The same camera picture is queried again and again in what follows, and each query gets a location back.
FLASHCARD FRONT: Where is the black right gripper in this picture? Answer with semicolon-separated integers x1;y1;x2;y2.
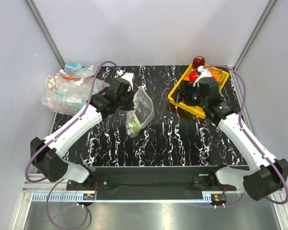
171;79;207;109

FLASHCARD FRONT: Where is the bright red apple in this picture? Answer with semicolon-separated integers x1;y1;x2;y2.
189;70;198;82

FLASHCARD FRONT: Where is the clear zip top bag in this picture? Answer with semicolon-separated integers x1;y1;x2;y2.
125;87;154;138

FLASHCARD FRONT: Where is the wrinkled green round fruit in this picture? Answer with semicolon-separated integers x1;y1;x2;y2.
127;118;142;132

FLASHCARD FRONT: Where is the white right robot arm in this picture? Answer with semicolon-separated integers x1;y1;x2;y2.
172;77;288;205

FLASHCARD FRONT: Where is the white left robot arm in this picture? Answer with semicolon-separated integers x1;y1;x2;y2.
29;77;134;190

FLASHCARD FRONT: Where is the pile of clear zip bags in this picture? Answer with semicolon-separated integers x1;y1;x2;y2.
41;63;109;116

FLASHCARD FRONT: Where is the yellow plastic fruit tray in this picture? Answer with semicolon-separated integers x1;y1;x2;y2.
168;64;229;118

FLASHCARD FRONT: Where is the orange pineapple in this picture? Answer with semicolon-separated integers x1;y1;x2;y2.
207;67;223;85

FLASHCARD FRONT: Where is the dark red apple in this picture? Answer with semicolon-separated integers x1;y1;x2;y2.
192;56;205;69

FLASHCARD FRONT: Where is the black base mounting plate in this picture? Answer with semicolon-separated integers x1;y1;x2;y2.
66;166;235;191

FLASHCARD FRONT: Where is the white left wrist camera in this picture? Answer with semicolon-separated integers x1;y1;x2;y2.
117;70;135;91

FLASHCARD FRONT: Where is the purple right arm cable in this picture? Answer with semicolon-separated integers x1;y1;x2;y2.
199;65;288;208

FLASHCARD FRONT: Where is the aluminium frame rail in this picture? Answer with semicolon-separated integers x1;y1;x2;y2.
21;174;284;203

